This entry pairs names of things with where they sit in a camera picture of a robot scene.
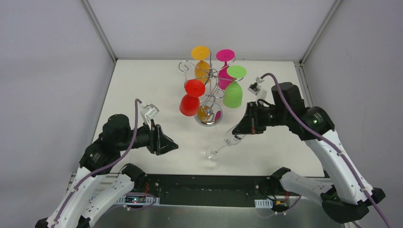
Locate green wine glass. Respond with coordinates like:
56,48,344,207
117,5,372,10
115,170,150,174
223,65,247,109

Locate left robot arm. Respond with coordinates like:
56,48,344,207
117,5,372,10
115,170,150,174
35,114,179,228

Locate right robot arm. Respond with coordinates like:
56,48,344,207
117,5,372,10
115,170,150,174
232,82,385,224

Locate chrome wine glass rack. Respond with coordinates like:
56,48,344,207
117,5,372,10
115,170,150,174
178,57,242,127

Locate red wine glass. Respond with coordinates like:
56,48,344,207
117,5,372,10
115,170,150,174
179,79,205,116

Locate magenta wine glass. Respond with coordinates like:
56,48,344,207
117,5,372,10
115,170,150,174
216,49,235,90

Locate orange wine glass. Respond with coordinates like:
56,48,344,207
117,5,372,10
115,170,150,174
191,46,211,84

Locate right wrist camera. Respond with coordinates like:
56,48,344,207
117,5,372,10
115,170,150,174
248,77,267,102

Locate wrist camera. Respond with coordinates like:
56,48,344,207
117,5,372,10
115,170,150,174
248,77,267,102
140,103,160,126

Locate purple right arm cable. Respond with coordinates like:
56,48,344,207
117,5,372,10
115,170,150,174
258,72,393,228

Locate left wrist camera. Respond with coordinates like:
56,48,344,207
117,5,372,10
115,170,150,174
140,103,160,126

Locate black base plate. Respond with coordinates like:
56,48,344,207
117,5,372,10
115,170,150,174
135,174,287,208

